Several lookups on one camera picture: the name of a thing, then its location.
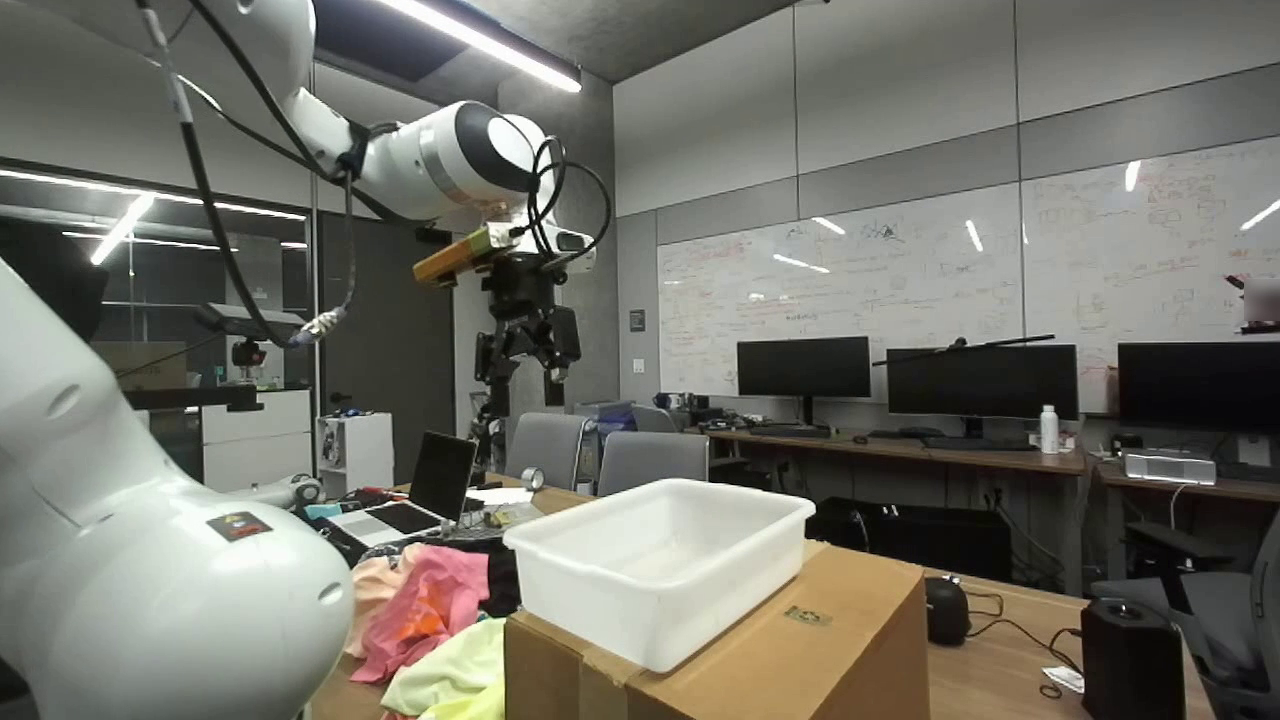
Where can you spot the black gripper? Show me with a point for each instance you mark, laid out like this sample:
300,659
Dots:
521,294

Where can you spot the pink t-shirt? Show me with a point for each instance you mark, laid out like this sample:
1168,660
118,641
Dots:
425,600

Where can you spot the peach t-shirt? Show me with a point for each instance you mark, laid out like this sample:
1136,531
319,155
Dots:
374,582

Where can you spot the pale yellow-green towel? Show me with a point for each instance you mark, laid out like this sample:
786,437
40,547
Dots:
452,674

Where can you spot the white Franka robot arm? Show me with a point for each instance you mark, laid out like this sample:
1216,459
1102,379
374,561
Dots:
135,561

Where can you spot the white plastic container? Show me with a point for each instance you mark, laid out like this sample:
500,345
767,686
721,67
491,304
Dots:
667,627

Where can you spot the open laptop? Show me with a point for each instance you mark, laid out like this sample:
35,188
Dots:
443,472

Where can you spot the black computer monitor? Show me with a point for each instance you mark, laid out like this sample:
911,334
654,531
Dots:
1202,385
982,380
801,366

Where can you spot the long ceiling light strip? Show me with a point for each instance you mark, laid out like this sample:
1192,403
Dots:
483,43

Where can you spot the brown cardboard box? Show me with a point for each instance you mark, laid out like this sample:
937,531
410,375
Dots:
801,655

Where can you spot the large white whiteboard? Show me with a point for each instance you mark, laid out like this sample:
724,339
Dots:
935,265

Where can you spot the long wooden desk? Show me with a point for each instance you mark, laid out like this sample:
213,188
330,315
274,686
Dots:
935,459

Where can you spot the small black round speaker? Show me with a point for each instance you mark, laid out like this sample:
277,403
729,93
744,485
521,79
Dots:
945,615

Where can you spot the white spray bottle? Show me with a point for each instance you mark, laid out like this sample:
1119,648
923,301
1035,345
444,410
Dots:
1051,429

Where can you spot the gray desktop device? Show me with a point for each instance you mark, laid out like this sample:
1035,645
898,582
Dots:
1168,467

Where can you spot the black cylindrical object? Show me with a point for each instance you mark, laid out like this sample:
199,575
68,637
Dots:
1129,660

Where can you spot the dark gray office chair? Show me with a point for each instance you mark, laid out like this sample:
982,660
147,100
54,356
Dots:
1241,615

